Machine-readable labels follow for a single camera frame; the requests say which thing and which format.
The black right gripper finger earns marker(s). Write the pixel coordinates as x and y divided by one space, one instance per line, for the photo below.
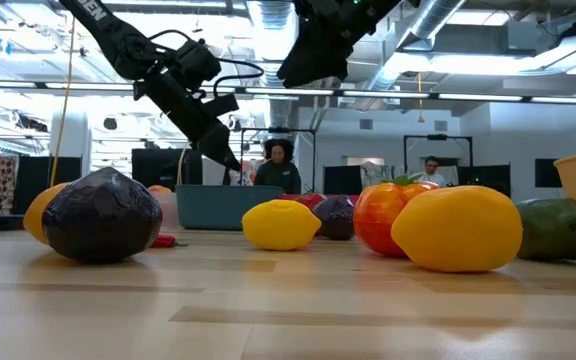
313 67

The yellow toy lemon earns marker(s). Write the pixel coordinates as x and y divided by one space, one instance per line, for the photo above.
279 226

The orange toy mango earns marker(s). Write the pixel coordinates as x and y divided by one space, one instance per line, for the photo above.
38 212

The silver ventilation duct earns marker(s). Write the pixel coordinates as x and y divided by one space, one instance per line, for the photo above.
268 20
435 17

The red toy tomato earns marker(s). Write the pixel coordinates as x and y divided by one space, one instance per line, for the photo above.
310 201

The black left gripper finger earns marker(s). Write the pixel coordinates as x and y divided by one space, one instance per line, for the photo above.
220 150

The yellow toy mango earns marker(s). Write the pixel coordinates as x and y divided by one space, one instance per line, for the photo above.
458 230

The black monitor panel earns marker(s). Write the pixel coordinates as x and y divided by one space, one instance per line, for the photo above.
548 172
483 177
33 172
163 167
343 180

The teal plastic basket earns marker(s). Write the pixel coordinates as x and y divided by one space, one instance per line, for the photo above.
218 207

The orange-red toy peach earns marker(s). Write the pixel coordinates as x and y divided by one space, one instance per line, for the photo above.
159 189

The long LED light bar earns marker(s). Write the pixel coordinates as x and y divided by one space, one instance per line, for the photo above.
383 93

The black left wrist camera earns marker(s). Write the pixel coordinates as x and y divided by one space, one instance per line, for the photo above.
220 106

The person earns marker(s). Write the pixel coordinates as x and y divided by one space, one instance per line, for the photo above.
279 172
431 172

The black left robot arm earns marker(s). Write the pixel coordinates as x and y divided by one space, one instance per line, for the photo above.
118 40

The orange toy bell pepper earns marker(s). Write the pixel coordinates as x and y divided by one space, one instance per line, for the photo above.
378 220

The translucent white plastic basket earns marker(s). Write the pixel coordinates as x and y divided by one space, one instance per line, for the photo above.
169 212

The green toy avocado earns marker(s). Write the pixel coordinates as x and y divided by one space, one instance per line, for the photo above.
553 230

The red toy chili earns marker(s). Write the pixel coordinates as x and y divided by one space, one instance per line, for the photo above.
164 241

